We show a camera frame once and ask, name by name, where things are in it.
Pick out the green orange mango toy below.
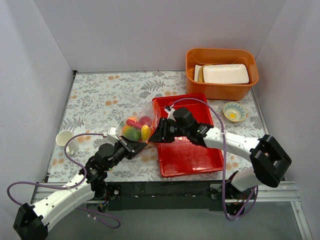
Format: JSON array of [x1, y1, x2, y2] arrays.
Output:
[[122, 125, 141, 142]]

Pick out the yellow corn toy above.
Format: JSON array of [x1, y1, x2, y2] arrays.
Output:
[[140, 125, 151, 142]]

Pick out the clear zip top bag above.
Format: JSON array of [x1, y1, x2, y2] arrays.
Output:
[[118, 100, 161, 144]]

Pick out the red pomegranate toy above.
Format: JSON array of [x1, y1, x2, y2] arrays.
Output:
[[139, 116, 153, 127]]

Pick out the red chili pepper toy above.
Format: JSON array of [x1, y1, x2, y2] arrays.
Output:
[[126, 120, 142, 130]]

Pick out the orange fruit toy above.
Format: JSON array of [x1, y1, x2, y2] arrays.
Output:
[[127, 116, 139, 123]]

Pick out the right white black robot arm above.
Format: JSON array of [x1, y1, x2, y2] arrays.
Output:
[[148, 107, 292, 199]]

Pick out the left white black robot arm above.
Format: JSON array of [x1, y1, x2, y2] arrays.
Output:
[[13, 136, 147, 240]]

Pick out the red plastic tray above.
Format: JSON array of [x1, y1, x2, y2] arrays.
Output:
[[153, 93, 224, 178]]

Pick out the white cup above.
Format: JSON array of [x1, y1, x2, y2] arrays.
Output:
[[55, 130, 79, 156]]

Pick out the yellow plates in bin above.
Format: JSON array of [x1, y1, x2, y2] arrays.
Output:
[[193, 64, 207, 83]]

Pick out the small patterned bowl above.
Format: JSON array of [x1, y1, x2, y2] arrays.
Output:
[[222, 102, 247, 123]]

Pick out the white rectangular plate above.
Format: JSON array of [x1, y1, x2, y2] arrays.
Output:
[[202, 64, 250, 84]]

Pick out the orange plastic bin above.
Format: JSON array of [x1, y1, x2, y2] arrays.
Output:
[[185, 48, 259, 101]]

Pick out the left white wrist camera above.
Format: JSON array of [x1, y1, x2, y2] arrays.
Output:
[[103, 126, 119, 143]]

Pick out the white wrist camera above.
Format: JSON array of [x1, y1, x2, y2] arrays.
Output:
[[164, 105, 176, 121], [103, 126, 119, 143]]

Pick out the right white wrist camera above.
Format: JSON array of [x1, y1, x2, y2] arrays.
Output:
[[164, 105, 176, 121]]

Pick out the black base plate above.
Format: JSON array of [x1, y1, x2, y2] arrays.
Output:
[[77, 181, 260, 216]]

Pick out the aluminium frame rail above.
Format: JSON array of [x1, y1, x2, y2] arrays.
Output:
[[31, 179, 300, 204]]

